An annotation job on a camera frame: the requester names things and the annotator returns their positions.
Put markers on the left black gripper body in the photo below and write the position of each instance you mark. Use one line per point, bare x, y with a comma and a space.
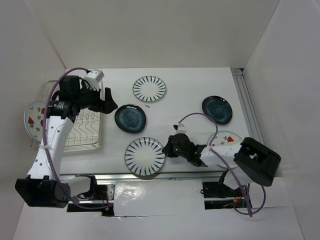
90, 99

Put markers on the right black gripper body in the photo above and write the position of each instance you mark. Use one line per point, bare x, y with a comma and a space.
182, 153

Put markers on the dark blue glazed plate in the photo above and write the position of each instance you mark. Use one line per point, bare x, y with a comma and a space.
218, 109
130, 118

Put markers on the blue striped plate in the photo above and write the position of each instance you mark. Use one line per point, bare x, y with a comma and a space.
144, 156
149, 89

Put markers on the strawberry pattern plate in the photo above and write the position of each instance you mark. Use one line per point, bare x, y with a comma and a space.
225, 143
33, 119

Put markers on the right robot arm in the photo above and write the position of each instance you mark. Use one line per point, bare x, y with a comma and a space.
256, 163

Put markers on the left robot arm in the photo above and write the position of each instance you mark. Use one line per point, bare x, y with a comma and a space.
42, 186

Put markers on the white glossy cover sheet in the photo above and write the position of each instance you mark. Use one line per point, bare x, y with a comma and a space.
150, 198

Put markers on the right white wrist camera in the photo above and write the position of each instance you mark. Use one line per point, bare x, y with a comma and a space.
179, 128

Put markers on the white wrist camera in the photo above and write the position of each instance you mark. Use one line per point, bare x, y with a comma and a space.
179, 128
93, 78

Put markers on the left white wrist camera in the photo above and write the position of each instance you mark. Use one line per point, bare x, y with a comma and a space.
93, 78

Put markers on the white wire dish rack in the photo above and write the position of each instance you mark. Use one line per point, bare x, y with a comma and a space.
86, 132

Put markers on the aluminium rail frame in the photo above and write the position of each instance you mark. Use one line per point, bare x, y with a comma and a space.
252, 120

